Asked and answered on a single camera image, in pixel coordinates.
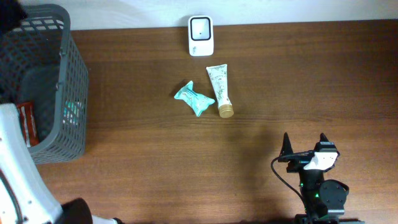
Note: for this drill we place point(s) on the teal tissue packet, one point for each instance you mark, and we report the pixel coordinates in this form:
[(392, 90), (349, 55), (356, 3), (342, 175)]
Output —
[(197, 101)]

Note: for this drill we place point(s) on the green white tissue packet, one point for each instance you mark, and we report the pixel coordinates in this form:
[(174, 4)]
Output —
[(71, 112)]

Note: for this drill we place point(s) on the grey plastic mesh basket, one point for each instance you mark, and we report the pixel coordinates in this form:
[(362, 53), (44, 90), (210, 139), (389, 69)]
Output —
[(41, 63)]

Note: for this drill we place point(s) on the red white snack bar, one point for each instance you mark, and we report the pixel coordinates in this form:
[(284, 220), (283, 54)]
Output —
[(27, 120)]

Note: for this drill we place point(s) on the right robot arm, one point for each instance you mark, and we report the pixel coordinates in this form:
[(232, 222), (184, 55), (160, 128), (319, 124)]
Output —
[(323, 200)]

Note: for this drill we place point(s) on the white barcode scanner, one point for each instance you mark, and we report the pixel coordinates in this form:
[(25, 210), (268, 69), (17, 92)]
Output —
[(200, 36)]

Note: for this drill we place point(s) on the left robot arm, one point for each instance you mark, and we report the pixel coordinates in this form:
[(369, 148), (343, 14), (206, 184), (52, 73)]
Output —
[(24, 196)]

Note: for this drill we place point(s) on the white Pantene tube gold cap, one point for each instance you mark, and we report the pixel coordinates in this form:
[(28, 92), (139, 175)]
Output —
[(218, 75)]

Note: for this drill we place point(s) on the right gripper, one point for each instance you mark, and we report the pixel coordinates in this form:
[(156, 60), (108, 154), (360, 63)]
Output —
[(286, 154)]

